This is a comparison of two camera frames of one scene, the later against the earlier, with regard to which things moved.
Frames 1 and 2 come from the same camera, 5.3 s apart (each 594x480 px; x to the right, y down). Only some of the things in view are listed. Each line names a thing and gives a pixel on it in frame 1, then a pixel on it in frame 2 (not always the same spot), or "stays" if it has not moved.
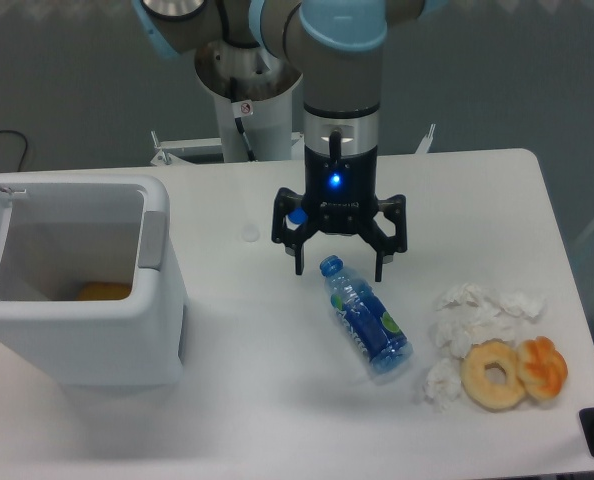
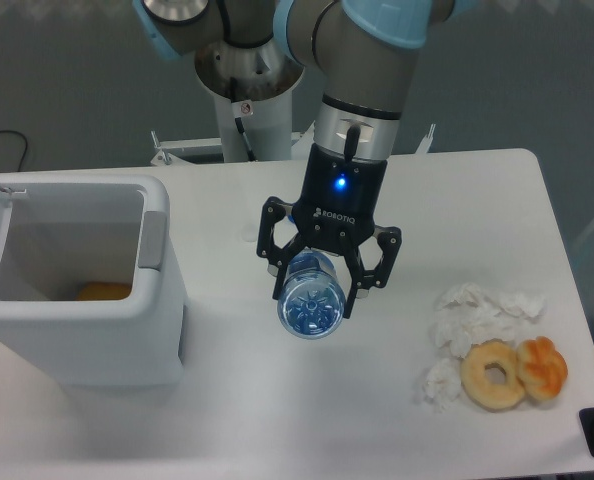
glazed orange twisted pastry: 543,368 stays
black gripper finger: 395,209 to 389,243
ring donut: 478,389 stays
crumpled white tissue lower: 442,384 stays
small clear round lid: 251,233 stays
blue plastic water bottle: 371,328 to 312,300
